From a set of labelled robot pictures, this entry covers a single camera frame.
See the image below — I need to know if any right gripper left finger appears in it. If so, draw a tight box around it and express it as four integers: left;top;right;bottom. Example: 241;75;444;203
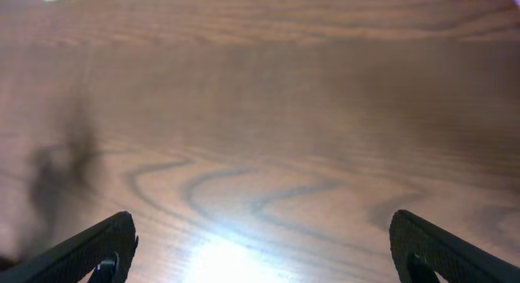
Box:
1;211;138;283

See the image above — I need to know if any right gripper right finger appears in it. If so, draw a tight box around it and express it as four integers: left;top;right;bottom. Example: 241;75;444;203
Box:
389;210;519;283

